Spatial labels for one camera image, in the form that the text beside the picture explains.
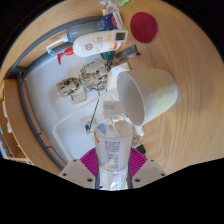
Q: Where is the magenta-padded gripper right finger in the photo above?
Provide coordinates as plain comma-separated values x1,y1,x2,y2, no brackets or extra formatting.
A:
125,147,167,190

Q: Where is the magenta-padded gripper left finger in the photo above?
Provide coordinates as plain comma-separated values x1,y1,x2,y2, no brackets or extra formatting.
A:
59,148,101,190

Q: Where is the clear plastic water bottle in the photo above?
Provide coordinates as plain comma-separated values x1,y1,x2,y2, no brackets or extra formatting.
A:
93,100,134,192

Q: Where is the white desk lamp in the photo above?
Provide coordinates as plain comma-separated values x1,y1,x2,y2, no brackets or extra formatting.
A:
50,96,108,158

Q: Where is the pale yellow mug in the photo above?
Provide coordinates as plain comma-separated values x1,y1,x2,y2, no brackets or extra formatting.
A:
116,68,179,127

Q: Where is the tree creature figurine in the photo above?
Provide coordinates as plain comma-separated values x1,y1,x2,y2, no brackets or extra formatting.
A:
55,59,113,99

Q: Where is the dark grey sachet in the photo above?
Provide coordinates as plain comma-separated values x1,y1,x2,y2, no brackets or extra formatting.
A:
114,44,139,63

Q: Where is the white bottle with red nozzle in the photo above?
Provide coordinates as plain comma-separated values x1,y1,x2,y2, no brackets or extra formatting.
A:
56,32,118,65

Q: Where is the flat round red coaster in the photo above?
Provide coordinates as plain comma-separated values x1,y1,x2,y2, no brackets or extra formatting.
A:
129,11,159,44

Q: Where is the small blue box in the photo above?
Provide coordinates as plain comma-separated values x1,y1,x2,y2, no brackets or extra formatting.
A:
99,13,119,31

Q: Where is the grey metal frame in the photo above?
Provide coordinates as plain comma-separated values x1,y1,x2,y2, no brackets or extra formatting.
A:
4,16,104,169

